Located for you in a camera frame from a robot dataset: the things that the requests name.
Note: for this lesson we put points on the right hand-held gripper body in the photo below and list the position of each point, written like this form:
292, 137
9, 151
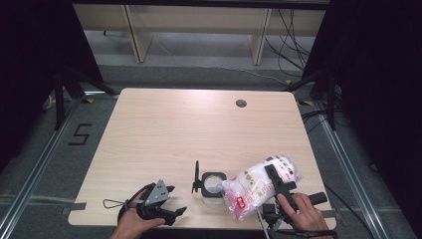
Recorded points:
285, 187

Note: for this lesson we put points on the black curtain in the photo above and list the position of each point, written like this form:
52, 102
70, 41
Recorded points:
33, 66
381, 83

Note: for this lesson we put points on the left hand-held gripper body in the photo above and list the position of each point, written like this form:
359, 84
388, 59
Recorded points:
157, 194

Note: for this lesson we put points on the person's right hand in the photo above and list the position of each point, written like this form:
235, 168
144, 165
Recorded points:
308, 217

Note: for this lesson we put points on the red and white sugar pouch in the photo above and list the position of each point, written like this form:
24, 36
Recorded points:
255, 189

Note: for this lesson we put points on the grey tape strip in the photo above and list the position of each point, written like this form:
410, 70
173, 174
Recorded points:
78, 206

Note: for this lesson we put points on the clear container with black lid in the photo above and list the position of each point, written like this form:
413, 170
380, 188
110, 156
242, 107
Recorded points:
212, 189

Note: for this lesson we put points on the light wooden desk frame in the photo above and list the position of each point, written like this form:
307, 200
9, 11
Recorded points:
139, 36

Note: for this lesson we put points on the yellow tape piece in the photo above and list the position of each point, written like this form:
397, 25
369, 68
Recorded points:
288, 81
307, 103
88, 100

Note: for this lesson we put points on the person's left hand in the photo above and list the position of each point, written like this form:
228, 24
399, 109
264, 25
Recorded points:
132, 222

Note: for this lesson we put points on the black metal stand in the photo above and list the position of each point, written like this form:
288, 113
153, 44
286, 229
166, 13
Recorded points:
59, 99
330, 99

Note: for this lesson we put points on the aluminium floor rail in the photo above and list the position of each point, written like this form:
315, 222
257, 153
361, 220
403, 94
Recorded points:
36, 166
348, 169

